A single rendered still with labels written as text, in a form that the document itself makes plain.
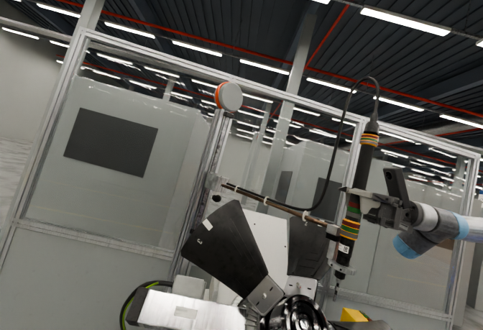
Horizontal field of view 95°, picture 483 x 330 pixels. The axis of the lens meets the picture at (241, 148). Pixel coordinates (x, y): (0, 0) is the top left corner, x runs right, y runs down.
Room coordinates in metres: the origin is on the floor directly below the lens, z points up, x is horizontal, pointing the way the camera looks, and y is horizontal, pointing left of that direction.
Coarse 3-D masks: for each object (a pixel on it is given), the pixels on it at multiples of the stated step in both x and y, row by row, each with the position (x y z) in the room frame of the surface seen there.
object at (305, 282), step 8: (288, 280) 0.69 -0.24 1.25; (296, 280) 0.67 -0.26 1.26; (304, 280) 0.66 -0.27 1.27; (312, 280) 0.65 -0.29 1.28; (288, 288) 0.67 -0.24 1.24; (296, 288) 0.65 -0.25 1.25; (304, 288) 0.64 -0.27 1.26; (312, 288) 0.63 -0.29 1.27; (288, 296) 0.65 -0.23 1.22; (312, 296) 0.61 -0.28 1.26
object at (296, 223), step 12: (300, 228) 0.81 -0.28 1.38; (312, 228) 0.80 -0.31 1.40; (324, 228) 0.79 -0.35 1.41; (300, 240) 0.77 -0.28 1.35; (312, 240) 0.75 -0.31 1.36; (324, 240) 0.74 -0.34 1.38; (288, 252) 0.76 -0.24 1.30; (300, 252) 0.74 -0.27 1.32; (312, 252) 0.72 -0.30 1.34; (324, 252) 0.70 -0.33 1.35; (288, 264) 0.73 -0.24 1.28; (300, 264) 0.70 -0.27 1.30; (312, 264) 0.69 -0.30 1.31; (324, 264) 0.67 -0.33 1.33; (300, 276) 0.67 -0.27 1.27; (312, 276) 0.65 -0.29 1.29
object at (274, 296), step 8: (264, 280) 0.62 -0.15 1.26; (272, 280) 0.61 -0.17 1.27; (256, 288) 0.63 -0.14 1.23; (264, 288) 0.62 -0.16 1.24; (272, 288) 0.61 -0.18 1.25; (248, 296) 0.63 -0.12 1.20; (256, 296) 0.63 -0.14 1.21; (272, 296) 0.61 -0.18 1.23; (280, 296) 0.60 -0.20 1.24; (264, 304) 0.62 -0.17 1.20; (272, 304) 0.61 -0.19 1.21; (264, 312) 0.62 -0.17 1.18
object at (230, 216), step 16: (224, 208) 0.69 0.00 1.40; (240, 208) 0.68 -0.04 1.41; (224, 224) 0.67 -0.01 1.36; (240, 224) 0.66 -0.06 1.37; (192, 240) 0.68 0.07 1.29; (208, 240) 0.67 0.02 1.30; (224, 240) 0.66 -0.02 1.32; (240, 240) 0.65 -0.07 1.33; (192, 256) 0.67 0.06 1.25; (208, 256) 0.66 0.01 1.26; (224, 256) 0.65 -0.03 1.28; (240, 256) 0.64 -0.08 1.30; (256, 256) 0.63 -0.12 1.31; (208, 272) 0.66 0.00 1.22; (224, 272) 0.65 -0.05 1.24; (240, 272) 0.64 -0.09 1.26; (256, 272) 0.62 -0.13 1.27; (240, 288) 0.64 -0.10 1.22
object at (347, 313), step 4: (344, 308) 1.00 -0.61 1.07; (348, 308) 1.01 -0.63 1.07; (344, 312) 0.99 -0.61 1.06; (348, 312) 0.98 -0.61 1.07; (352, 312) 0.98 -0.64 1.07; (356, 312) 0.99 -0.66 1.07; (344, 316) 0.99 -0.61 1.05; (348, 316) 0.97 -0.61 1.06; (352, 316) 0.95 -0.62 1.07; (356, 316) 0.96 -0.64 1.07; (360, 316) 0.97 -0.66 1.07; (340, 320) 1.01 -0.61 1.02; (344, 320) 0.98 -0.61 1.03; (348, 320) 0.96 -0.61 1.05; (352, 320) 0.94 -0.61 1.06; (356, 320) 0.93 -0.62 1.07; (360, 320) 0.94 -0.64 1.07; (364, 320) 0.95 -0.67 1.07
